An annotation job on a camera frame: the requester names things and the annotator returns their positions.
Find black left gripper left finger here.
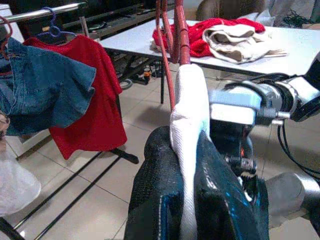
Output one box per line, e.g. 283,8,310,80
124,126,191,240

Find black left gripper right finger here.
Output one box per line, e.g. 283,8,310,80
193,131,269,240

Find plain white shirt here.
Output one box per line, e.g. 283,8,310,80
169,63,211,240

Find red plastic hanger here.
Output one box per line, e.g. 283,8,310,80
0,16,13,76
154,0,193,112

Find purple plastic hanger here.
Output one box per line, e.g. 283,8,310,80
37,6,76,43

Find red shirt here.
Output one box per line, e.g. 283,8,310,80
23,34,128,161

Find beige striped garment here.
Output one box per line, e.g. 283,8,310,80
202,23,288,65

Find red knit garment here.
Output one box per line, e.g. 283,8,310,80
152,17,266,59

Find grey table with black legs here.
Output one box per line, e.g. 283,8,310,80
99,18,320,105

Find brown armchair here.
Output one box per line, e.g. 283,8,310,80
196,0,267,22

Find white garment with pink print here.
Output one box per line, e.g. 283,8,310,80
0,109,42,217

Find white grey fabric bundle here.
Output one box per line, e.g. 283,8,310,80
264,0,311,27

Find blue denim garment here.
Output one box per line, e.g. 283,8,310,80
0,37,97,137

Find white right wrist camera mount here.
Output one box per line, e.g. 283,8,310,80
208,88,262,126

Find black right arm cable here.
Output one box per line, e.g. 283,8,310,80
223,72,320,180

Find metal clothes rack black frame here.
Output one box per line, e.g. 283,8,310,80
0,2,140,240

